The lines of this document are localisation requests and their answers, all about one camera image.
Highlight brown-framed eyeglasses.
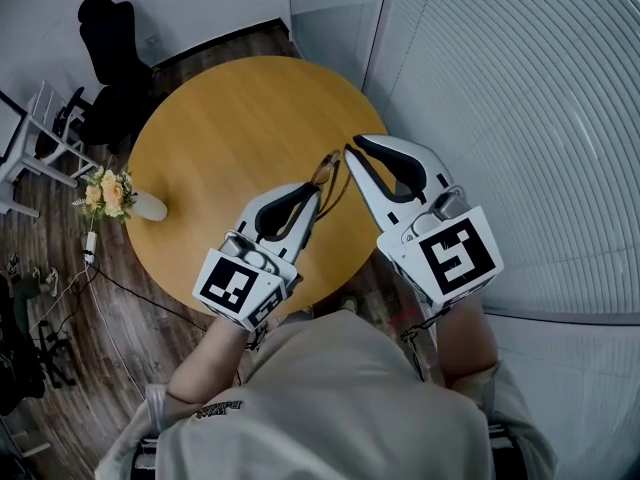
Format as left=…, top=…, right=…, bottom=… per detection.
left=309, top=150, right=351, bottom=219

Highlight black floor cable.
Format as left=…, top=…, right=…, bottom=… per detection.
left=82, top=257, right=209, bottom=332

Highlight person's right forearm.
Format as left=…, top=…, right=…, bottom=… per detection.
left=434, top=297, right=501, bottom=389

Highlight black wheeled stand base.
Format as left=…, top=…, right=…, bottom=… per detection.
left=29, top=320, right=79, bottom=389

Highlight black office chair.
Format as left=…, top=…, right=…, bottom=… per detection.
left=77, top=0, right=156, bottom=154

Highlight white floor cable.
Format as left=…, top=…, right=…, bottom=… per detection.
left=29, top=262, right=151, bottom=389

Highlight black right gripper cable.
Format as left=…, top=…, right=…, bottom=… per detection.
left=399, top=312, right=446, bottom=384

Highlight person's beige shirt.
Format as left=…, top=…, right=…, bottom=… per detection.
left=94, top=310, right=559, bottom=480

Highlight white vase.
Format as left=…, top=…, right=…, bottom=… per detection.
left=132, top=190, right=169, bottom=223

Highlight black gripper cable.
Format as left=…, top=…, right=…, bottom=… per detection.
left=399, top=312, right=446, bottom=384
left=244, top=325, right=271, bottom=354

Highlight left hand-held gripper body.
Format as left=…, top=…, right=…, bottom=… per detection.
left=192, top=221, right=302, bottom=332

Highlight black backpack strap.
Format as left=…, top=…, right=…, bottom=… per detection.
left=132, top=435, right=161, bottom=480
left=487, top=422, right=526, bottom=480

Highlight person's left forearm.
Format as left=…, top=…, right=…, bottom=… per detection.
left=167, top=315, right=251, bottom=419

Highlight black framed panel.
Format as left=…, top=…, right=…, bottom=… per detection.
left=0, top=90, right=29, bottom=167

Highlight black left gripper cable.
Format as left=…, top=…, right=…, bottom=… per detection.
left=244, top=325, right=271, bottom=354

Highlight glass partition with blinds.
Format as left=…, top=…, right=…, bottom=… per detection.
left=362, top=0, right=640, bottom=480

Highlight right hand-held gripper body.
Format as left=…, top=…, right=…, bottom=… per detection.
left=374, top=184, right=504, bottom=315

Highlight white stool frame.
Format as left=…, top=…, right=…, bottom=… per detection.
left=0, top=80, right=101, bottom=219

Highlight yellow flower bouquet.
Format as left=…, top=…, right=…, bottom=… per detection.
left=72, top=165, right=139, bottom=224

